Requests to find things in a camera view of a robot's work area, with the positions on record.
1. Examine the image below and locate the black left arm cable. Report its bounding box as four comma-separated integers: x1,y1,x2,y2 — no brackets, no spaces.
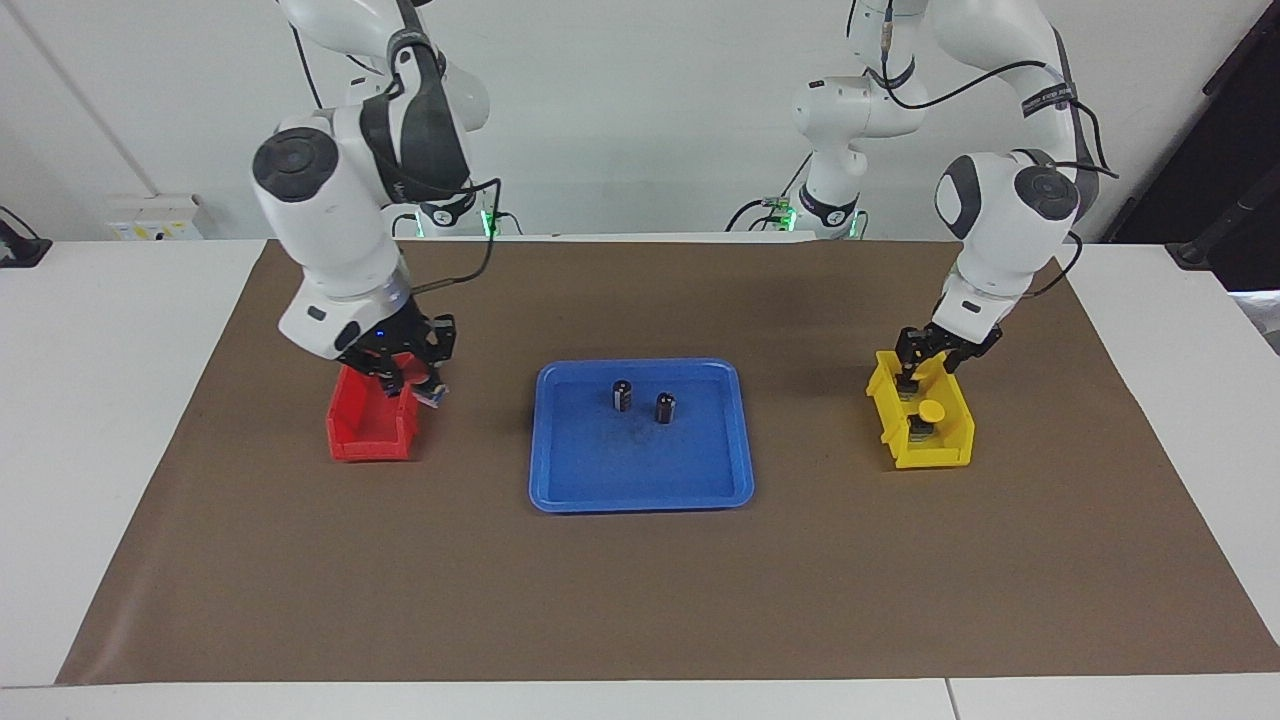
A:
850,0,1119,299

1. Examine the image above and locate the red plastic bin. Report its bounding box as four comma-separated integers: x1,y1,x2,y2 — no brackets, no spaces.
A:
326,362,423,462

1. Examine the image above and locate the black side panel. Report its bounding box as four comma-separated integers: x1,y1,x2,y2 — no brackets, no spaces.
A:
1105,0,1280,293

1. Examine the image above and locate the white wall outlet box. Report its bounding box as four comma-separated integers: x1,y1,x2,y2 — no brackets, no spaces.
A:
108,194,202,242

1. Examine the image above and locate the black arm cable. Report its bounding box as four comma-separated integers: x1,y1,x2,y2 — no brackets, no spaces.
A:
290,20,501,296
850,0,1119,299

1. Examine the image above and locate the yellow plastic bin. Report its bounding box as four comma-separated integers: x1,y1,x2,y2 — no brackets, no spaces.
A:
865,350,976,471

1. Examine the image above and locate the black base power cable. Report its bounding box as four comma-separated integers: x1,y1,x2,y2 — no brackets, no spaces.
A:
728,150,811,233

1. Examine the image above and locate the brown paper mat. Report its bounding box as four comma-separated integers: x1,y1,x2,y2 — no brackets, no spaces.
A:
55,238,1280,686

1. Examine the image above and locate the black clamp base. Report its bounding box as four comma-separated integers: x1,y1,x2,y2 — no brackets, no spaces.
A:
0,205,53,269

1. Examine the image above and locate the blue plastic tray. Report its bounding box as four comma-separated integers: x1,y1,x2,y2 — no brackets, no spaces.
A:
528,358,756,514

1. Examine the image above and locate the black stand pole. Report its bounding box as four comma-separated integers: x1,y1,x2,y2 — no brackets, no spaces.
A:
1166,168,1280,271

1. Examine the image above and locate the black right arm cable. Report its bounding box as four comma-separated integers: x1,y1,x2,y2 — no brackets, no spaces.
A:
290,20,501,296

